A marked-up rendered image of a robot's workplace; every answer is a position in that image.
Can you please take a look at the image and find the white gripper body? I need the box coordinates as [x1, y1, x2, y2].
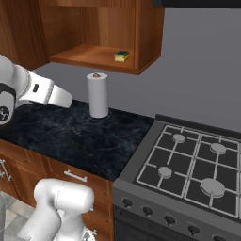
[47, 83, 74, 109]

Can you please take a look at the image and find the yellow and green sponge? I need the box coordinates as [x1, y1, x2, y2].
[113, 50, 131, 63]

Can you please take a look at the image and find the white paper towel roll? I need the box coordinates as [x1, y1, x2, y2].
[86, 72, 110, 120]

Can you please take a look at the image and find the wooden base cupboard door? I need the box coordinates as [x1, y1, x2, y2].
[0, 138, 49, 209]

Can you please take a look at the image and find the wooden drawer front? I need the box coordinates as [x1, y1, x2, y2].
[46, 155, 110, 222]

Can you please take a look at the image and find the grey gas stove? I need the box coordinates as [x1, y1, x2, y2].
[111, 114, 241, 241]

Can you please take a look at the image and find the black range hood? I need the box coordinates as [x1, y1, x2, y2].
[150, 0, 241, 9]

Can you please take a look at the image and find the open wooden wall cabinet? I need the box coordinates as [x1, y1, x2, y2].
[37, 0, 166, 76]

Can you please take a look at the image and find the wooden wall cabinet door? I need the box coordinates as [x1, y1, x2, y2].
[0, 0, 51, 72]

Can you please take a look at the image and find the silver drawer handle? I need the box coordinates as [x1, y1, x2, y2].
[63, 169, 88, 184]

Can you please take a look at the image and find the silver cupboard door handle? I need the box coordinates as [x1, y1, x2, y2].
[0, 158, 12, 182]

